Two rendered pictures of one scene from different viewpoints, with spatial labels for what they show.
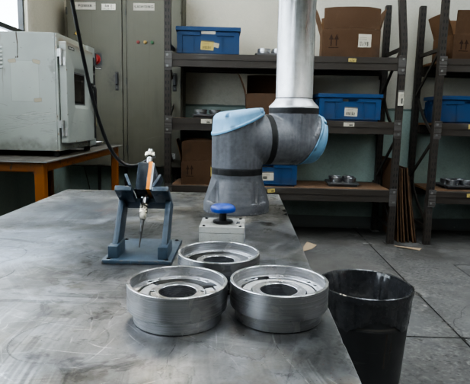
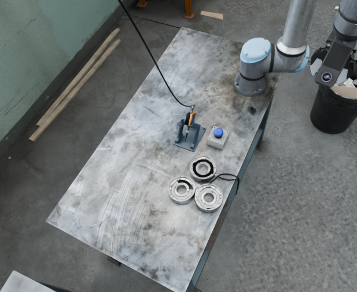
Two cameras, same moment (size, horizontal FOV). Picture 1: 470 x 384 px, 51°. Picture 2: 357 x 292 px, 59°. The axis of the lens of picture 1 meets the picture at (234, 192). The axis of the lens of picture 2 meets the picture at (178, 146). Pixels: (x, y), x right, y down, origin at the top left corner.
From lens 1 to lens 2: 0.97 m
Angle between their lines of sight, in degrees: 57
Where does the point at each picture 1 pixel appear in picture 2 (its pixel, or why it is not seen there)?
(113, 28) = not seen: outside the picture
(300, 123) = (288, 61)
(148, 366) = (168, 214)
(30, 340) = (146, 193)
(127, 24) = not seen: outside the picture
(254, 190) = (257, 85)
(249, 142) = (256, 69)
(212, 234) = (212, 142)
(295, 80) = (291, 39)
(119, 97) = not seen: outside the picture
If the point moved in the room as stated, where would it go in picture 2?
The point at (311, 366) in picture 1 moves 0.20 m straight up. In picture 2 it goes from (202, 227) to (200, 210)
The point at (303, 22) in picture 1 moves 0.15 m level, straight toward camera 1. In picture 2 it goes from (302, 10) to (284, 37)
